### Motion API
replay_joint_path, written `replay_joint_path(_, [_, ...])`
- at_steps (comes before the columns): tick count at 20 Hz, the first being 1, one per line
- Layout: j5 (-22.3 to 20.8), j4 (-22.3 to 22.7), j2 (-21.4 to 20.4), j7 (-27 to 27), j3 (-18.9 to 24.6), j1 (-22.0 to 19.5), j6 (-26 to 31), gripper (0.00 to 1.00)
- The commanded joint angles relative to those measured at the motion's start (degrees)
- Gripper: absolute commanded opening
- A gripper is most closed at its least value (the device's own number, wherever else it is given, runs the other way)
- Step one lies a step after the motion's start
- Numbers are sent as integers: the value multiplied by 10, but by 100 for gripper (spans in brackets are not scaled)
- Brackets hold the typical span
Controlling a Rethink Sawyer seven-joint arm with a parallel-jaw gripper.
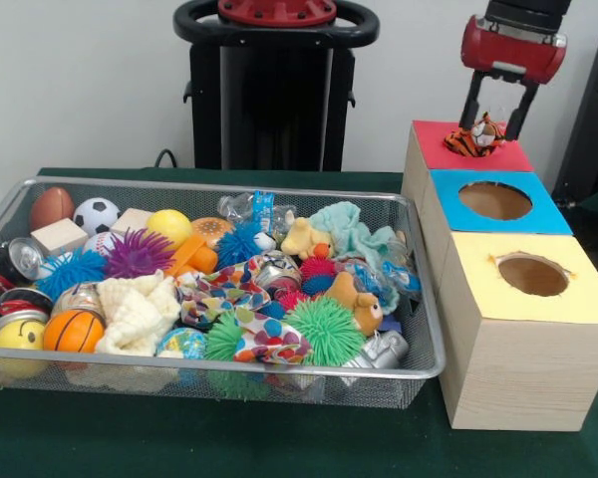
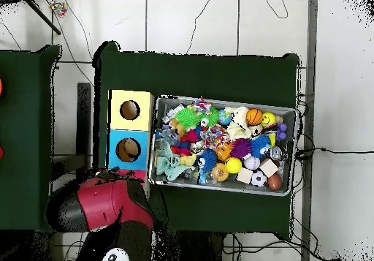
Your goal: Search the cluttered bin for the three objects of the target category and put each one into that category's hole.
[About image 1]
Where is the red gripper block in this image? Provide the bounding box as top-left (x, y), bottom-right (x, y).
top-left (457, 14), bottom-right (568, 143)

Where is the orange striped tiger plush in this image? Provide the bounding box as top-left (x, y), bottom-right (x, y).
top-left (443, 112), bottom-right (509, 158)

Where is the wooden box with three holes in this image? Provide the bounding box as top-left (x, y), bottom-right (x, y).
top-left (400, 119), bottom-right (598, 432)

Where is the black upright panel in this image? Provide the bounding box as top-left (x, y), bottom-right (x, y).
top-left (551, 32), bottom-right (598, 203)

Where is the yellow duck plush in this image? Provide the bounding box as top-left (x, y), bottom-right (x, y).
top-left (280, 217), bottom-right (336, 261)

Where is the brown bear plush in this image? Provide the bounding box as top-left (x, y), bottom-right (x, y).
top-left (324, 271), bottom-right (385, 338)

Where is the large green spiky ball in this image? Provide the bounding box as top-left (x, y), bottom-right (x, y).
top-left (283, 297), bottom-right (368, 368)

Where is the plain yellow ball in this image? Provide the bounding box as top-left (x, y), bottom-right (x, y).
top-left (146, 208), bottom-right (194, 248)

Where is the purple spiky ball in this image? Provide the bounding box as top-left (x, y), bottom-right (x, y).
top-left (103, 227), bottom-right (176, 280)

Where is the black and white soccer ball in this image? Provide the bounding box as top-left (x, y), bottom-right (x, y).
top-left (73, 197), bottom-right (122, 235)

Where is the cream knitted cloth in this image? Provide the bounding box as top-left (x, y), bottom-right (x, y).
top-left (94, 271), bottom-right (181, 358)

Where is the brown football toy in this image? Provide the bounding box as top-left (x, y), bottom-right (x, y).
top-left (29, 187), bottom-right (76, 233)

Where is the orange basketball toy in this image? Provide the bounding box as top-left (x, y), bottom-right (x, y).
top-left (43, 309), bottom-right (106, 355)

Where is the yellow smiley face ball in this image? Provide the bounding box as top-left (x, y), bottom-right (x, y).
top-left (0, 318), bottom-right (47, 377)

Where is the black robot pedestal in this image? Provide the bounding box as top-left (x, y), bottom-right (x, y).
top-left (172, 0), bottom-right (381, 173)

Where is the wire mesh bin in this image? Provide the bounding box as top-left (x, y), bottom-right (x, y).
top-left (0, 176), bottom-right (446, 410)

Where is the black cable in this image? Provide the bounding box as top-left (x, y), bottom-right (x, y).
top-left (153, 147), bottom-right (180, 169)

